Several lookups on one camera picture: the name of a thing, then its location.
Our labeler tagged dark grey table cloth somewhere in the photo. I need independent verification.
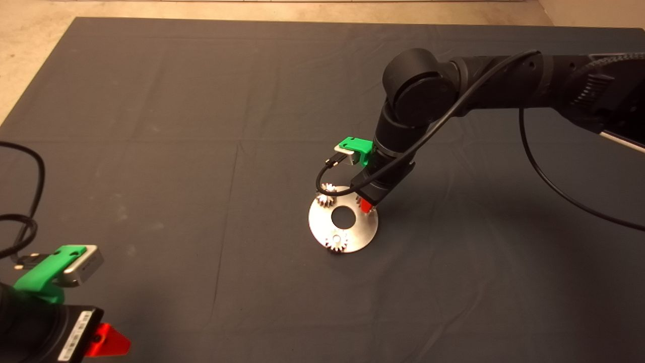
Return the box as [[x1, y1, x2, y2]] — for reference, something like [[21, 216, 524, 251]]
[[0, 17, 645, 363]]

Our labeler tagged round metal carrier plate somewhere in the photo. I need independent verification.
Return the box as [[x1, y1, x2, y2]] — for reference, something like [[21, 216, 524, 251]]
[[308, 185, 379, 254]]

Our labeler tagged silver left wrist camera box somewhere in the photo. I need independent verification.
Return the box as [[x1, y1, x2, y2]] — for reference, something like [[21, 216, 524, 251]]
[[61, 245, 105, 288]]

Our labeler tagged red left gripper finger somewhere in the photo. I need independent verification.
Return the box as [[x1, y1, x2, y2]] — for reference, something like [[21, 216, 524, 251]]
[[83, 323, 132, 358]]

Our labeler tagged green right camera mount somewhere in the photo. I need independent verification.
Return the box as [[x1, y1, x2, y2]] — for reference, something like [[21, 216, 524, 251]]
[[338, 137, 374, 167]]

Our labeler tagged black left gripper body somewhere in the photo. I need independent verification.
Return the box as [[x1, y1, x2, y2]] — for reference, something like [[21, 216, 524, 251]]
[[54, 305, 104, 363]]

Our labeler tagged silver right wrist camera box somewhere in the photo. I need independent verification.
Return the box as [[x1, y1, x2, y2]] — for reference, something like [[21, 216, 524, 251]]
[[334, 143, 361, 165]]

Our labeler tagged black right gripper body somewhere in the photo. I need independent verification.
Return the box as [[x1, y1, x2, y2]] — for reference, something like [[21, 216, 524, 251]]
[[351, 151, 417, 207]]

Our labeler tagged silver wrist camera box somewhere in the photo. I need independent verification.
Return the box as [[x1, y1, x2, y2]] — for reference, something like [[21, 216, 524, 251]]
[[334, 143, 361, 165], [61, 245, 105, 288]]

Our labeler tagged thin black left camera cable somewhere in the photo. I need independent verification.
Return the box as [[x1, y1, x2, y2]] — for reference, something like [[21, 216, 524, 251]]
[[0, 141, 46, 269]]

